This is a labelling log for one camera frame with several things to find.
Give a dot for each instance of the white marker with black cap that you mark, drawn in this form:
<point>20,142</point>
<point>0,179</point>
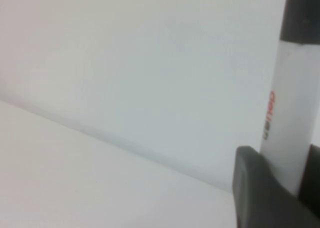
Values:
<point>287,100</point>

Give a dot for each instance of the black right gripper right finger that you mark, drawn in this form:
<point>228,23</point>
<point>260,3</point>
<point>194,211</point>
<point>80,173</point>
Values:
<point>313,178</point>

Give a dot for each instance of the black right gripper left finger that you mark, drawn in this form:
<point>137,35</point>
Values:
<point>260,193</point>

